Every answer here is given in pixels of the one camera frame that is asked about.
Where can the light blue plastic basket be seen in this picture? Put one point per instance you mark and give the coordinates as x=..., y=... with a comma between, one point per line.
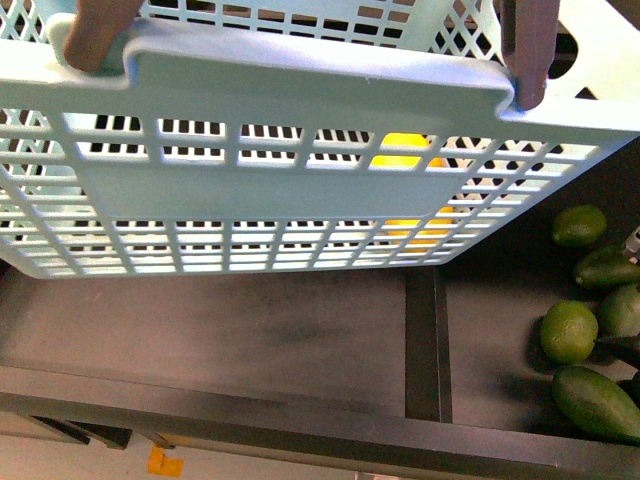
x=238, y=135

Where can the yellow mango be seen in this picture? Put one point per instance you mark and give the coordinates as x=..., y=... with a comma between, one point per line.
x=401, y=229

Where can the green lime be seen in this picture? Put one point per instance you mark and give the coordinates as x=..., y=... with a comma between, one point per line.
x=568, y=332

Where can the green avocado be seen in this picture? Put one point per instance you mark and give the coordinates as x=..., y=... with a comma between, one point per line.
x=596, y=405
x=605, y=268
x=578, y=226

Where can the brown basket handle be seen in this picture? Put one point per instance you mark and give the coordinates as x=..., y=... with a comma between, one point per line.
x=528, y=40

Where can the black display tray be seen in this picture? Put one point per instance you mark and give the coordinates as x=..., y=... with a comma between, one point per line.
x=426, y=372

